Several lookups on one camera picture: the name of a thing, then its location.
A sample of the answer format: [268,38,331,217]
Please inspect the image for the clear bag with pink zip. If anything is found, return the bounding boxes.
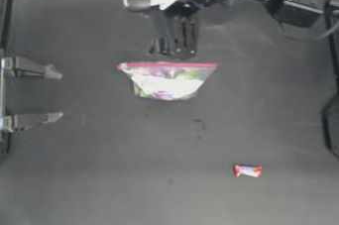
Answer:
[116,60,220,102]

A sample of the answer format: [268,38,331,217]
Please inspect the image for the red candy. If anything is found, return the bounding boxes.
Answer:
[232,164,264,179]

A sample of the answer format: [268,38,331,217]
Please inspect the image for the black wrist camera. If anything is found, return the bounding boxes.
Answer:
[126,0,152,13]

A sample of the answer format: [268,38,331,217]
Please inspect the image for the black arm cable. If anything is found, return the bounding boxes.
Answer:
[275,17,339,44]

